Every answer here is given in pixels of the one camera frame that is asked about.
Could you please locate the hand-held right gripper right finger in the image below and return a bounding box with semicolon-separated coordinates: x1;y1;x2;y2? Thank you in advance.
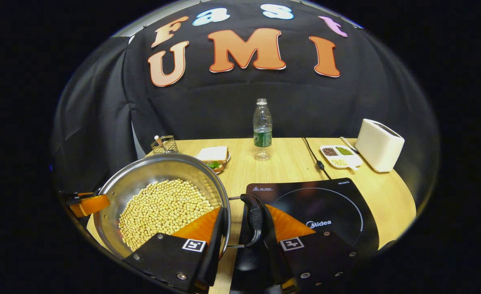
264;204;359;294

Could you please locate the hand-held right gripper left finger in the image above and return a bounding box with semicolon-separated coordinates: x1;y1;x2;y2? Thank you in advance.
123;206;226;294

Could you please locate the black induction cooktop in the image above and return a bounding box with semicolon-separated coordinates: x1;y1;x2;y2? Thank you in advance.
230;178;380;292

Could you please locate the steel pot with soybeans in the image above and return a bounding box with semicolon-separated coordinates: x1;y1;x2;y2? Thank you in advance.
93;154;267;260

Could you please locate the sandwich on plate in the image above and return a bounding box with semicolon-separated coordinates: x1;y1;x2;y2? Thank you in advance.
195;146;231;175

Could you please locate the white divided dish with beans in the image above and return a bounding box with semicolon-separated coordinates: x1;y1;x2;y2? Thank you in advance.
320;145;363;170

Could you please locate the white toaster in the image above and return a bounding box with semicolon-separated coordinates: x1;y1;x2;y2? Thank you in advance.
355;118;405;173

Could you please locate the clear plastic water bottle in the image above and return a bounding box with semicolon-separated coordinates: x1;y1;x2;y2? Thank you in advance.
253;98;273;161

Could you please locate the black backdrop cloth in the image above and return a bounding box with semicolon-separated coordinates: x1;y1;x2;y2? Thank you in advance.
51;0;440;205

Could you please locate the black power cable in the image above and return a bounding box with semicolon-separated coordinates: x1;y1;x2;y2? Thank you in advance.
302;137;333;180

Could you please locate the white toaster cable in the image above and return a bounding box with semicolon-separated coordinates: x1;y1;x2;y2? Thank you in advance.
340;136;359;154

